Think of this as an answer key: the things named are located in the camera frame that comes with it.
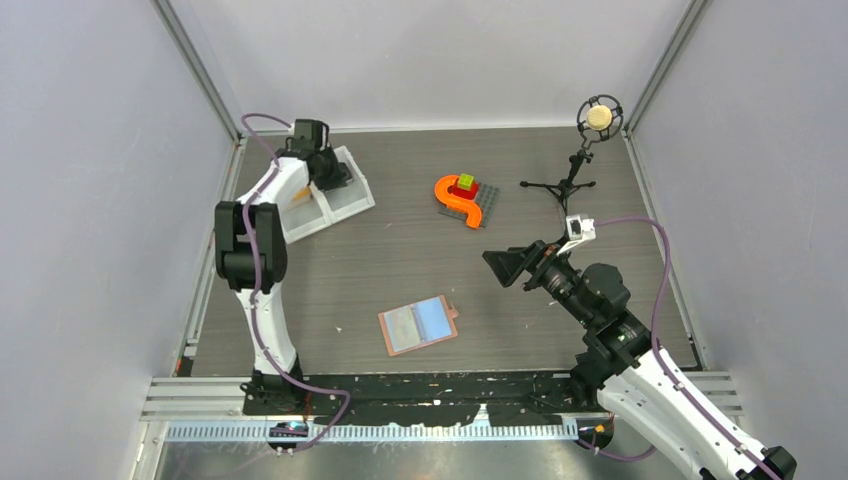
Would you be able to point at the orange card box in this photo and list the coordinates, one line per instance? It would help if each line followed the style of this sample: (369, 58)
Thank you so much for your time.
(302, 195)

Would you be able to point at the aluminium frame rail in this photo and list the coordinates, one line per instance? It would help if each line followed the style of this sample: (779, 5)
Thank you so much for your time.
(211, 409)

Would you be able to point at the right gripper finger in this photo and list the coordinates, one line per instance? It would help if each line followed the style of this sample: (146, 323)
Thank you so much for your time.
(505, 268)
(530, 253)

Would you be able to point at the black tripod mic stand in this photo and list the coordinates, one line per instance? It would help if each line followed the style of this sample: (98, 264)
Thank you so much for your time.
(566, 187)

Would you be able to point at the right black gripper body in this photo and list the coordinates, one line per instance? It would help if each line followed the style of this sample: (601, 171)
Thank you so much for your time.
(555, 276)

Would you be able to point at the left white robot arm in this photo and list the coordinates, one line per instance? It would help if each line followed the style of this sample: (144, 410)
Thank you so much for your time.
(251, 256)

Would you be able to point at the white two-compartment tray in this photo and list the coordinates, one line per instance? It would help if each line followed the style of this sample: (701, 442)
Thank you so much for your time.
(324, 208)

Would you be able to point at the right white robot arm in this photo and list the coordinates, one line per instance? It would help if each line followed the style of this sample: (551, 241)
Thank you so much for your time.
(628, 373)

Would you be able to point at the grey toy baseplate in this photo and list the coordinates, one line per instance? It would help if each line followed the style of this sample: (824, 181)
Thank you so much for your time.
(486, 198)

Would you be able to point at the green toy brick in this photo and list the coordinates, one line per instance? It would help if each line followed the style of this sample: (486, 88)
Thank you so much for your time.
(465, 182)

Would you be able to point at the microphone with shock mount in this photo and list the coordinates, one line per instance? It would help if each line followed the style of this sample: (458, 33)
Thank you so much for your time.
(599, 119)

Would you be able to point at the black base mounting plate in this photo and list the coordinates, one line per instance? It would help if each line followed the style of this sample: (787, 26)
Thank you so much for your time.
(507, 398)

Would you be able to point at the orange S-shaped toy track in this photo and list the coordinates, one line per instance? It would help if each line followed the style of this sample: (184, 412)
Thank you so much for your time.
(470, 208)

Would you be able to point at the red toy brick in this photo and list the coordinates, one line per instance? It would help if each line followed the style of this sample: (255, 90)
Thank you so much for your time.
(466, 195)

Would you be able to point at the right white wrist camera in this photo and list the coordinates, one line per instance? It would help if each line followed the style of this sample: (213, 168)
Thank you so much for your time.
(579, 229)

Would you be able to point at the pink leather card holder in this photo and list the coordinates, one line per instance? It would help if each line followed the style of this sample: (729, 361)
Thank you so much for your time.
(417, 325)

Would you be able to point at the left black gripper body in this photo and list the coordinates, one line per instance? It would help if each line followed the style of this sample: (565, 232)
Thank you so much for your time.
(331, 173)

